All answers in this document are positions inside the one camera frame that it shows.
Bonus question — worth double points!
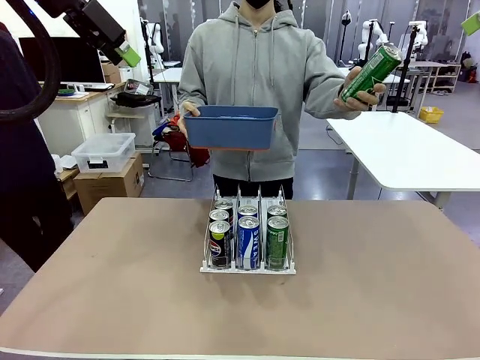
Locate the large white table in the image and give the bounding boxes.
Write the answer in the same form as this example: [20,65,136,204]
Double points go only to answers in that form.
[325,111,480,210]

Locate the clear plastic packet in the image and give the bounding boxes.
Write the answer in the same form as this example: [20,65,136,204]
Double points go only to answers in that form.
[123,78,154,96]

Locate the person's right forearm gray sleeve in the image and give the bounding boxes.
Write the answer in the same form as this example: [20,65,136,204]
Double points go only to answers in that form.
[177,67,210,113]

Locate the person in dark clothes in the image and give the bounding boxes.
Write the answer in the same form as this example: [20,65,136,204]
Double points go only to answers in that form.
[0,22,74,274]

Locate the person in gray hoodie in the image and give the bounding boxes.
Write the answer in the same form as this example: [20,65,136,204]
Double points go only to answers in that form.
[177,0,352,200]

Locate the black corrugated cable hose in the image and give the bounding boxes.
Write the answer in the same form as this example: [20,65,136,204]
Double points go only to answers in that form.
[0,0,62,123]

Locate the clear plastic storage box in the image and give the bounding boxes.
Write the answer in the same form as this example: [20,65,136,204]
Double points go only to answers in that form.
[70,132,137,174]

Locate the blue Pocari Sweat can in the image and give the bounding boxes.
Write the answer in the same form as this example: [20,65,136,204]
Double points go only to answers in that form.
[237,204,259,220]
[238,215,261,270]

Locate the small cardboard box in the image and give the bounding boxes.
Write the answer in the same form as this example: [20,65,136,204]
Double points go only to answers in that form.
[100,61,122,84]

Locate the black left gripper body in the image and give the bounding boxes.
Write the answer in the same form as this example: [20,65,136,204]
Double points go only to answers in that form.
[61,0,127,65]

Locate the black bag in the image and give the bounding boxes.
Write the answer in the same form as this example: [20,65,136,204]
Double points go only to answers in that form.
[110,91,162,109]

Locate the green soda can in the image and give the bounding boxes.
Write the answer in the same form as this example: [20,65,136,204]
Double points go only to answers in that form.
[266,204,289,220]
[339,43,404,104]
[266,215,290,270]

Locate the white lab table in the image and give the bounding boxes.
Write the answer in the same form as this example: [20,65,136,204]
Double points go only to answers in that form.
[152,66,185,113]

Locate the large brown cardboard box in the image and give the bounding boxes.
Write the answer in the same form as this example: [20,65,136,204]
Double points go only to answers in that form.
[73,151,146,216]

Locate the black tripod stand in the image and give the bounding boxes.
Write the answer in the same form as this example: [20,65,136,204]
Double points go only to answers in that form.
[391,22,420,113]

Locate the black face mask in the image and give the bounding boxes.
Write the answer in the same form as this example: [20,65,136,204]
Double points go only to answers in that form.
[245,0,277,11]

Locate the white office desk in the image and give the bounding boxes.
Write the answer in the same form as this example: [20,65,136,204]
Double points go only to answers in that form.
[35,82,125,157]

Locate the blue bin orange handles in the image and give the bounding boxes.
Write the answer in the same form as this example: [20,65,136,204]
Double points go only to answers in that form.
[182,105,281,152]

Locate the small white side table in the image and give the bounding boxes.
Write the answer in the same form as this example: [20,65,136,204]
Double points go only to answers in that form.
[106,106,158,148]

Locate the person's left forearm gray sleeve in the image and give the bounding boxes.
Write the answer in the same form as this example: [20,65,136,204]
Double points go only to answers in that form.
[299,69,350,122]

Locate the yellow plastic crate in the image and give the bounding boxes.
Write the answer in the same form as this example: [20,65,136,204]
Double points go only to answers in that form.
[418,106,445,124]

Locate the white wire can dispenser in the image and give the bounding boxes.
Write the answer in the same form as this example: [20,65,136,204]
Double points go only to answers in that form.
[199,182,299,275]

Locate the person's right hand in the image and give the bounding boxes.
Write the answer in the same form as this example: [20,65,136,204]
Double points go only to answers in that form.
[178,103,202,138]

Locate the wooden shelf unit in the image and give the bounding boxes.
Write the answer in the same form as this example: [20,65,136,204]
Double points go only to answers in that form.
[430,61,462,94]

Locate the black Pepsi can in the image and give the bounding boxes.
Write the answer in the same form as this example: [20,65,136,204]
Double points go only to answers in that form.
[208,220,232,268]
[214,199,236,227]
[208,208,230,225]

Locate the metal frame chair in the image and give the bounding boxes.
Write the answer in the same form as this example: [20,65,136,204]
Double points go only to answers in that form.
[148,114,196,183]

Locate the black computer monitor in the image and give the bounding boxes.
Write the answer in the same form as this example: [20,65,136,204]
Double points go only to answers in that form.
[18,36,107,84]

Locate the person's left hand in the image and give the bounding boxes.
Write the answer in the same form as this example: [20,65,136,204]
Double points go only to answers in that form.
[333,66,387,113]

